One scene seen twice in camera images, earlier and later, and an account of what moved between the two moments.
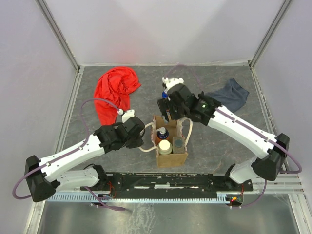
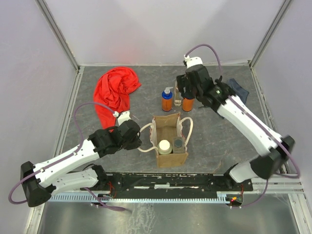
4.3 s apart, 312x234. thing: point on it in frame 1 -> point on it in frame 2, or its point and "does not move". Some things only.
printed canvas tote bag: [175, 129] does not move
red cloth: [114, 87] does not move
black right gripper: [166, 108] -> [186, 87]
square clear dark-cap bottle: [178, 145] does not move
